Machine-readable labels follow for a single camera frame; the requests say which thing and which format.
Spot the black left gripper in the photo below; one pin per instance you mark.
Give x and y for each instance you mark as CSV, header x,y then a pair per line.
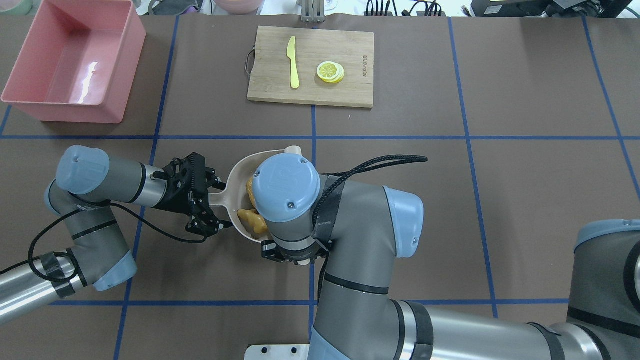
x,y
175,201

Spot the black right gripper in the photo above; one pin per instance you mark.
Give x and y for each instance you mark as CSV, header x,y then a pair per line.
x,y
270,250

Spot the tan toy ginger root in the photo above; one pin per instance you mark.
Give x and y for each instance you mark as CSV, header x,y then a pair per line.
x,y
255,221

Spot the beige plastic dustpan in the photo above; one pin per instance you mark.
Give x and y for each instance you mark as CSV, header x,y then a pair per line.
x,y
235,196

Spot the brown toy potato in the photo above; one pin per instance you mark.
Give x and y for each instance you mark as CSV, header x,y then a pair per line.
x,y
250,192

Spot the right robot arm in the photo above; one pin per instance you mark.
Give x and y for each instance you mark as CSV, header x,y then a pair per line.
x,y
362,229

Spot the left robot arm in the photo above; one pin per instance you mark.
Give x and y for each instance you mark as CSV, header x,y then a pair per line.
x,y
88,184

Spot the pink plastic bin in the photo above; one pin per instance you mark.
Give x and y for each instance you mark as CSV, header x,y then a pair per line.
x,y
78,62

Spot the bamboo cutting board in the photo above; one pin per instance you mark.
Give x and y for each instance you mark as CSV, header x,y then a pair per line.
x,y
269,79

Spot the yellow plastic knife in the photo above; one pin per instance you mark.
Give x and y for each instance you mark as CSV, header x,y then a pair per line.
x,y
291,53

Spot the yellow toy lemon slices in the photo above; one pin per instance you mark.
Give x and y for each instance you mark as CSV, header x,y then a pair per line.
x,y
330,72

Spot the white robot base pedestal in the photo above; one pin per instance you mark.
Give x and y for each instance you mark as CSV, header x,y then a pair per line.
x,y
277,352

